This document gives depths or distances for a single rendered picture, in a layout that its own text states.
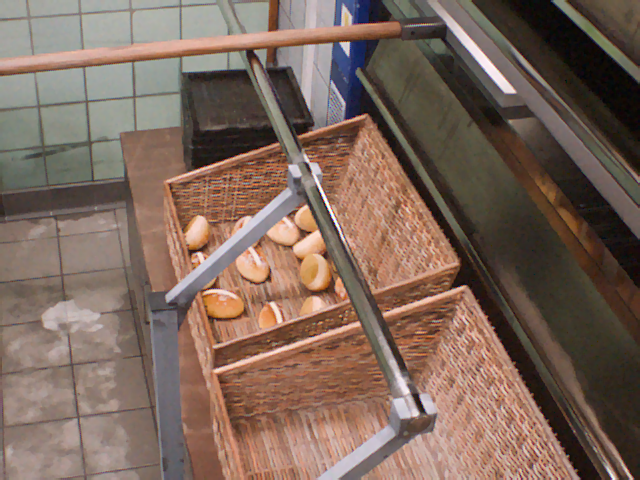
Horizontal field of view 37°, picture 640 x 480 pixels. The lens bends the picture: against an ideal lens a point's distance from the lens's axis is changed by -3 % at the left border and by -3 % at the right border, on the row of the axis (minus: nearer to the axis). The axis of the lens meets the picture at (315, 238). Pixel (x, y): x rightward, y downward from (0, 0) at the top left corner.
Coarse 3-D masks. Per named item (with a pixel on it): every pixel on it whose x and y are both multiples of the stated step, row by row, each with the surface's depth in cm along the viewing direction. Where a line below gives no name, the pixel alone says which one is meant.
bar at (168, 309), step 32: (224, 0) 191; (256, 64) 170; (288, 128) 154; (288, 160) 149; (288, 192) 147; (320, 192) 140; (256, 224) 148; (320, 224) 136; (224, 256) 150; (352, 256) 130; (192, 288) 152; (352, 288) 125; (160, 320) 153; (384, 320) 120; (160, 352) 157; (384, 352) 116; (160, 384) 162; (160, 416) 167; (416, 416) 108; (160, 448) 174; (384, 448) 111
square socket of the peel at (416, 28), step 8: (424, 16) 181; (440, 16) 182; (400, 24) 179; (408, 24) 178; (416, 24) 179; (424, 24) 179; (432, 24) 179; (440, 24) 180; (408, 32) 179; (416, 32) 179; (424, 32) 180; (432, 32) 180; (440, 32) 181
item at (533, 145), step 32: (448, 64) 180; (480, 96) 168; (512, 128) 158; (544, 128) 158; (544, 160) 150; (544, 192) 149; (576, 192) 144; (576, 224) 141; (608, 224) 138; (608, 256) 133
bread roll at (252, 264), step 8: (240, 256) 214; (248, 256) 213; (256, 256) 212; (264, 256) 214; (240, 264) 214; (248, 264) 212; (256, 264) 211; (264, 264) 212; (240, 272) 214; (248, 272) 212; (256, 272) 211; (264, 272) 212; (256, 280) 212; (264, 280) 213
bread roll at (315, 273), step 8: (312, 256) 213; (320, 256) 213; (304, 264) 214; (312, 264) 212; (320, 264) 210; (304, 272) 213; (312, 272) 210; (320, 272) 209; (328, 272) 211; (304, 280) 211; (312, 280) 209; (320, 280) 209; (328, 280) 210; (312, 288) 210; (320, 288) 210
